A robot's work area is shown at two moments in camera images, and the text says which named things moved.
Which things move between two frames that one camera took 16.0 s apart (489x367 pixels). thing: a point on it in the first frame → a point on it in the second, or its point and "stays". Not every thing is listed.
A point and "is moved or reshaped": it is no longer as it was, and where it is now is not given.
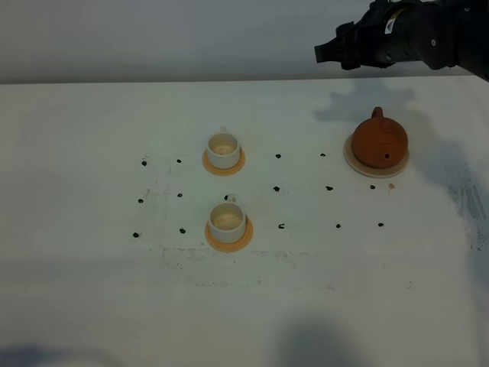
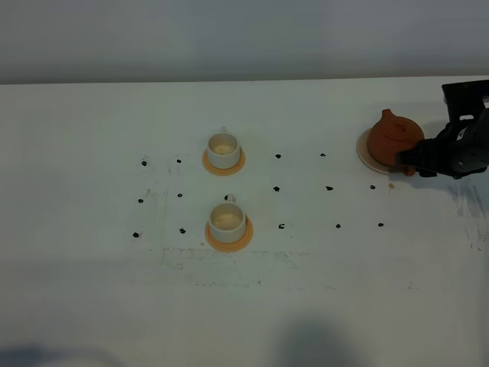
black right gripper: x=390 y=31 → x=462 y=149
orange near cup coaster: x=232 y=247 stays
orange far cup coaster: x=222 y=171 stays
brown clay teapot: x=379 y=142 is moved or reshaped
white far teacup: x=224 y=150 stays
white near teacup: x=227 y=221 stays
